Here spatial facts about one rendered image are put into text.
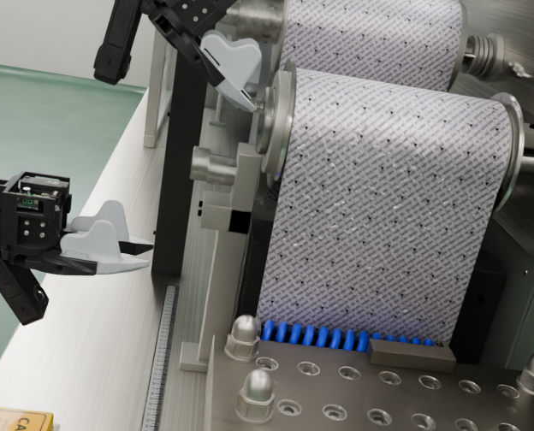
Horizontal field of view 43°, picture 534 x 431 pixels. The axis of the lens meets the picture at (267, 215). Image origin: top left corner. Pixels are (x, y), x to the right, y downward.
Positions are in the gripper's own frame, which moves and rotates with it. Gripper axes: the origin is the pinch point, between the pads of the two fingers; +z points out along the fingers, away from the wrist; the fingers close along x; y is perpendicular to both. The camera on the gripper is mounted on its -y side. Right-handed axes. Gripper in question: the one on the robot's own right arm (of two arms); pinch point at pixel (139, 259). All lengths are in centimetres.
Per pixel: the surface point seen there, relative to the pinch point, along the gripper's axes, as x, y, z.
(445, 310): -0.3, -1.4, 35.8
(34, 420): -8.2, -16.5, -8.4
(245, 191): 7.0, 7.2, 10.9
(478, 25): 40, 28, 46
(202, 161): 7.8, 9.8, 5.5
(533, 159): 4.6, 16.8, 42.9
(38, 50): 556, -83, -149
